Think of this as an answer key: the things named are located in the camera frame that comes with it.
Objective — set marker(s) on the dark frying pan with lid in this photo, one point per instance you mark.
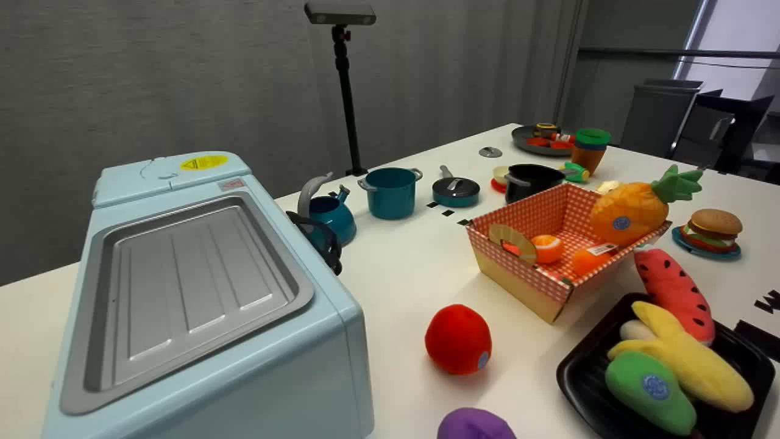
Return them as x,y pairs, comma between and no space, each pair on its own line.
457,194

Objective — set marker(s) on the black camera bar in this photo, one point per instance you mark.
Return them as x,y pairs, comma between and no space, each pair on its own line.
339,14

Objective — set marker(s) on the green toy vegetable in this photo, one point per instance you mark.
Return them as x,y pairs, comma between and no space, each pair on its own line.
576,173

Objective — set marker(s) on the black plastic tray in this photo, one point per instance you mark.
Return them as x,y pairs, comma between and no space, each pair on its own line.
589,392

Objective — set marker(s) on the toy burger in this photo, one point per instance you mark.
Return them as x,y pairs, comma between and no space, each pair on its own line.
713,227

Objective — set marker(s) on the black office chair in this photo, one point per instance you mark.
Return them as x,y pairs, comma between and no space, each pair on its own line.
659,118
727,131

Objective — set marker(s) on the cream and red toy bowl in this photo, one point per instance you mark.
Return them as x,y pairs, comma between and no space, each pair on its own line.
498,182

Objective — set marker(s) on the purple plush toy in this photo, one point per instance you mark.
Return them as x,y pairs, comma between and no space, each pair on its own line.
475,427

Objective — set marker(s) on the big red round plush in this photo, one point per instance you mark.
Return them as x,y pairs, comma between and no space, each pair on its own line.
457,341

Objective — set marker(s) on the grey curtain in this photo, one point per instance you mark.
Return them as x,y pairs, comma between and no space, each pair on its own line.
162,81

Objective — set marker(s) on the yellow banana plush toy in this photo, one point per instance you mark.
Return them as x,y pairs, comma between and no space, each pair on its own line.
691,358

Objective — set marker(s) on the black tripod stand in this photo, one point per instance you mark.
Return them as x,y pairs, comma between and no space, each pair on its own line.
347,99

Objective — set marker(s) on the light blue toy oven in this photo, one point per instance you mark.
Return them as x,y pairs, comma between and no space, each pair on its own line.
244,375

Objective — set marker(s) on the teal toy kettle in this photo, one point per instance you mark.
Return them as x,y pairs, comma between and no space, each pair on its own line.
333,218

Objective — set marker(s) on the teal toy pot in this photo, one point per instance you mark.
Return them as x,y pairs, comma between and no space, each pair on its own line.
390,196

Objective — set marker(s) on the small silver disc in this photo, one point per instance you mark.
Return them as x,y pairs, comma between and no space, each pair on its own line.
491,153

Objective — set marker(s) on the green avocado plush toy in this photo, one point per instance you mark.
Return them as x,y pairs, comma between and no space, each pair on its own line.
649,393

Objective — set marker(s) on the black curved object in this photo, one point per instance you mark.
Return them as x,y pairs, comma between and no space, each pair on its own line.
319,240

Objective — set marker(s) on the dark plate with food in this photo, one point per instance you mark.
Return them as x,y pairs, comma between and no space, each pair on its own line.
540,142

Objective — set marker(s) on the red checkered cardboard box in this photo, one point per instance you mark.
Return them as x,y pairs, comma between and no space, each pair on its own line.
519,281

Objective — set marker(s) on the watermelon slice plush toy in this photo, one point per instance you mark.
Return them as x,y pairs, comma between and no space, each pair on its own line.
674,294

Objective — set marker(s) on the orange jar green lid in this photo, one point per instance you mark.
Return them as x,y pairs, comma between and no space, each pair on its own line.
590,151

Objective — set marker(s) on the plain orange plush toy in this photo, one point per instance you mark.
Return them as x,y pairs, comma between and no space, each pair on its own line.
586,263

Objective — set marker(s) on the teal toy plate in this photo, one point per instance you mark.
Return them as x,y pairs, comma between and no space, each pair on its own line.
691,247

